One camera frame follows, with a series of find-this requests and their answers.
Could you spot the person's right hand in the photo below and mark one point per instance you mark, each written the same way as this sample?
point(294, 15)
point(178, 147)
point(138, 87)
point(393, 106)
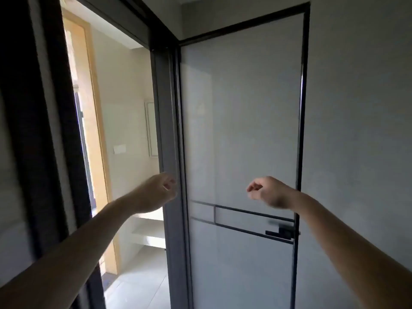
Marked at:
point(273, 193)

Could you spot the person's left hand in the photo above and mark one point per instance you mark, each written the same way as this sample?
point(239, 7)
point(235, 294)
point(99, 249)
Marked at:
point(154, 194)

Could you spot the person's left forearm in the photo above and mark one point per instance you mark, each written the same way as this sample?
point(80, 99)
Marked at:
point(64, 254)

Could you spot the person's right forearm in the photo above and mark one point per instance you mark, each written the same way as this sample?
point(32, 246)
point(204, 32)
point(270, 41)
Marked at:
point(354, 254)

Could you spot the dark sliding door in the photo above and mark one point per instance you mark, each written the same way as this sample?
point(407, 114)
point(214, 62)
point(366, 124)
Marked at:
point(19, 93)

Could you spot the light wooden door frame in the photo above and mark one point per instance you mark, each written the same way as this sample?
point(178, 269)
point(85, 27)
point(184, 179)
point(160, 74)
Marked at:
point(96, 157)

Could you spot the dark grey door frame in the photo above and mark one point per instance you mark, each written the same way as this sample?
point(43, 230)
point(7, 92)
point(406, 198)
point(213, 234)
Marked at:
point(165, 125)

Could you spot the frosted glass door black frame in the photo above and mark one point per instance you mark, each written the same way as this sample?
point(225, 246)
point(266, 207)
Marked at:
point(241, 125)

